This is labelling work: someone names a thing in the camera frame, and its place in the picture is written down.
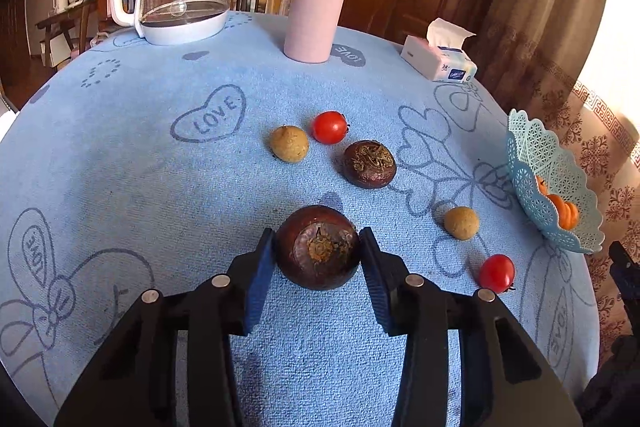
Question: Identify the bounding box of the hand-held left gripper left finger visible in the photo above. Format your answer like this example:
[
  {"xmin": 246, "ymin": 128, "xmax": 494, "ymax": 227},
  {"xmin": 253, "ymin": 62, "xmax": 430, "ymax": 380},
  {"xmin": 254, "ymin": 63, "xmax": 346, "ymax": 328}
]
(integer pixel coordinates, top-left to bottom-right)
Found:
[{"xmin": 54, "ymin": 228, "xmax": 277, "ymax": 427}]

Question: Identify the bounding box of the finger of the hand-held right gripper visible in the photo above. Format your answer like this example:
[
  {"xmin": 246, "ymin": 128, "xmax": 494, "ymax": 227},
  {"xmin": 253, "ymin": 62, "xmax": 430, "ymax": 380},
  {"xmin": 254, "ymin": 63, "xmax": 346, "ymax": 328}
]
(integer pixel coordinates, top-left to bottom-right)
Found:
[{"xmin": 608, "ymin": 240, "xmax": 640, "ymax": 338}]

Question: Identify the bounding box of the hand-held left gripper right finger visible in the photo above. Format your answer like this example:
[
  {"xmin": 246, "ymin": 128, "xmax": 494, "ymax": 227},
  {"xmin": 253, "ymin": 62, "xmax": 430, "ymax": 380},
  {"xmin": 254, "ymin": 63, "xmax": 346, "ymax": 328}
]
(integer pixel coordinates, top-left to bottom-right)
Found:
[{"xmin": 359, "ymin": 227, "xmax": 583, "ymax": 427}]

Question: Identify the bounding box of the tan longan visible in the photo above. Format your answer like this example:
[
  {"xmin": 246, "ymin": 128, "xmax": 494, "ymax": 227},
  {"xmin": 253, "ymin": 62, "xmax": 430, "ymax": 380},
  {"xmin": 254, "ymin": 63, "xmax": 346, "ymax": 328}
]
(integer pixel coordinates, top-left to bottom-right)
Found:
[
  {"xmin": 444, "ymin": 206, "xmax": 480, "ymax": 241},
  {"xmin": 270, "ymin": 125, "xmax": 310, "ymax": 164}
]

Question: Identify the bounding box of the large red cherry tomato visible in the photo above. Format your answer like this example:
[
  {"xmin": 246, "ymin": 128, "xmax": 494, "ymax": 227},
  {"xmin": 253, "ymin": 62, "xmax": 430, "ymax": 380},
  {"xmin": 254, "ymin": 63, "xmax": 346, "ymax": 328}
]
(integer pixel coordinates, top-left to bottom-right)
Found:
[{"xmin": 478, "ymin": 254, "xmax": 517, "ymax": 294}]

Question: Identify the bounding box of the light blue lattice basket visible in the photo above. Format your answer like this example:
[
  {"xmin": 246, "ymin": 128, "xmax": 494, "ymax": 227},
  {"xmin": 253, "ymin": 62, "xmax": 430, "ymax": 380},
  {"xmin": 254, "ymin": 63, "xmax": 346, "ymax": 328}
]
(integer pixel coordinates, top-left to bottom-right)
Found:
[{"xmin": 506, "ymin": 109, "xmax": 606, "ymax": 255}]

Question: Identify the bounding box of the small red cherry tomato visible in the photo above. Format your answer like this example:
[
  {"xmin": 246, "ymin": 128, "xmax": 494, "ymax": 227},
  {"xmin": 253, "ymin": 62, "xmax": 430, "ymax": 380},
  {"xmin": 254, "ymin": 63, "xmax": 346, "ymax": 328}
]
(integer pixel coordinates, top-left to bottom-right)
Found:
[{"xmin": 311, "ymin": 110, "xmax": 349, "ymax": 144}]

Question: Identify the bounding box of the blue printed tablecloth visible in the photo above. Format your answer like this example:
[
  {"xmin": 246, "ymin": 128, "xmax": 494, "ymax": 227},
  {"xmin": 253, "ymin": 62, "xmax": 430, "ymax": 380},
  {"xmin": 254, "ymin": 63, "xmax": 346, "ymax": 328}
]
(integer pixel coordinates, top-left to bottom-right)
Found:
[{"xmin": 0, "ymin": 11, "xmax": 601, "ymax": 427}]

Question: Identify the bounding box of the beige patterned curtain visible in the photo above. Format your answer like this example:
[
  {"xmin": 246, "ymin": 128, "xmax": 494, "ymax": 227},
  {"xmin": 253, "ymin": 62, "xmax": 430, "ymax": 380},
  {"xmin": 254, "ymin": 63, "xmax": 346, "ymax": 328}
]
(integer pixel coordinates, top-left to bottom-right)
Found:
[{"xmin": 475, "ymin": 0, "xmax": 640, "ymax": 408}]

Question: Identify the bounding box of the white tissue pack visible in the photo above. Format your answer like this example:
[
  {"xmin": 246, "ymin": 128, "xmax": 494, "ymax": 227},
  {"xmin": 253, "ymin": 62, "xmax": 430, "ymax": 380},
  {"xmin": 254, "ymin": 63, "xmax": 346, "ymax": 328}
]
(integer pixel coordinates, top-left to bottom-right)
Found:
[{"xmin": 400, "ymin": 18, "xmax": 478, "ymax": 84}]

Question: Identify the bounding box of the pink thermos bottle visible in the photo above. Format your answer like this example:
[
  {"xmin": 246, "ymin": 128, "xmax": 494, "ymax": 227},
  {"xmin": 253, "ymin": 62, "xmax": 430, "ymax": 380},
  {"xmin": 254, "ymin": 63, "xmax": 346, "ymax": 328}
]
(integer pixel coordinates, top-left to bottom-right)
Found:
[{"xmin": 283, "ymin": 0, "xmax": 357, "ymax": 64}]

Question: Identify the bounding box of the white storage box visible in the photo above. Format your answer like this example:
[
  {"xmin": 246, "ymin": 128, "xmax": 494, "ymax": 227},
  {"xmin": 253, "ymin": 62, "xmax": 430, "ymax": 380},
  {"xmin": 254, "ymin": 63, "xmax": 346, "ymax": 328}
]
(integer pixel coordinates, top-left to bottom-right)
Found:
[{"xmin": 41, "ymin": 31, "xmax": 75, "ymax": 68}]

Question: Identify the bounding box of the wooden side table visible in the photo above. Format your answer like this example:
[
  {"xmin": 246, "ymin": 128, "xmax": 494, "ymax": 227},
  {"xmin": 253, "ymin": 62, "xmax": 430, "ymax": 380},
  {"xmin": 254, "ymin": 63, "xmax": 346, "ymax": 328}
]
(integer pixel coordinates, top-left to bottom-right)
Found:
[{"xmin": 35, "ymin": 0, "xmax": 98, "ymax": 58}]

